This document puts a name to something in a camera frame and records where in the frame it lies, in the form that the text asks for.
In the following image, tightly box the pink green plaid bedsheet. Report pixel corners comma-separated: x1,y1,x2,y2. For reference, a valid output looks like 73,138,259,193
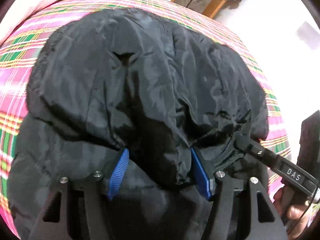
1,0,291,234

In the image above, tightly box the black padded jacket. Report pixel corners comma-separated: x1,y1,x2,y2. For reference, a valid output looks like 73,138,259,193
7,8,268,239

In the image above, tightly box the person right hand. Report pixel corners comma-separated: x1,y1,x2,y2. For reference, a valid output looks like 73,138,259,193
273,186,314,239

